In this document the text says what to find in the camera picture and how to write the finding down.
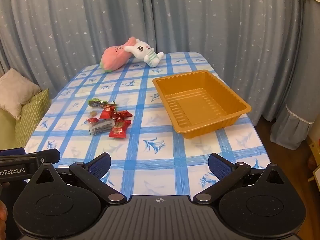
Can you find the person's left hand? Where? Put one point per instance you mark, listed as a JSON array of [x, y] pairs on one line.
[[2, 220]]

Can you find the green sofa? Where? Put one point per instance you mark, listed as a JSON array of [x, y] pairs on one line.
[[6, 130]]

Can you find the white rabbit plush toy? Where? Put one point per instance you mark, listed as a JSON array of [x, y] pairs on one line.
[[140, 48]]

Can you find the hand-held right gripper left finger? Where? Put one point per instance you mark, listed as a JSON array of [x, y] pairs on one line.
[[100, 166]]

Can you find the small red gold candy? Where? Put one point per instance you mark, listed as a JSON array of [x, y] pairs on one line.
[[93, 120]]

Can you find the pink plush toy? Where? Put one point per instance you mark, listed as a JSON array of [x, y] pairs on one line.
[[115, 57]]

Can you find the green candy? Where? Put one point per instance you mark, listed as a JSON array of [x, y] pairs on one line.
[[96, 102]]

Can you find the red twist-wrapped candy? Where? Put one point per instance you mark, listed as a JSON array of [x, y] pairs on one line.
[[122, 114]]

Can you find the small brown candy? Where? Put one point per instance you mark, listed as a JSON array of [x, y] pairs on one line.
[[93, 113]]

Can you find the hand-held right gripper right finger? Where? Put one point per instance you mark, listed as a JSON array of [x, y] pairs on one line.
[[218, 166]]

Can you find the blue checked tablecloth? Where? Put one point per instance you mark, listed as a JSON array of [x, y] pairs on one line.
[[150, 140]]

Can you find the silver candy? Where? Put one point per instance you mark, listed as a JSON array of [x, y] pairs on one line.
[[112, 104]]

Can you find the light wooden furniture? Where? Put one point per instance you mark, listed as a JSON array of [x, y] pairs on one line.
[[315, 172]]

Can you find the blue starry curtain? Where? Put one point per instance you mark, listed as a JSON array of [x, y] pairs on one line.
[[200, 17]]

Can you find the beige pillow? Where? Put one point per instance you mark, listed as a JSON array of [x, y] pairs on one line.
[[17, 90]]

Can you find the orange plastic tray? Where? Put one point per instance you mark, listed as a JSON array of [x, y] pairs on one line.
[[195, 105]]

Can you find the lace-trimmed blue curtain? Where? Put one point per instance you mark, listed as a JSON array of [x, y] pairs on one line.
[[295, 135]]

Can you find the green chevron cushion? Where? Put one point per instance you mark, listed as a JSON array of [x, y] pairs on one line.
[[32, 115]]

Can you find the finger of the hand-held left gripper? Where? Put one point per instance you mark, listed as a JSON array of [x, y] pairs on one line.
[[12, 152], [50, 156]]

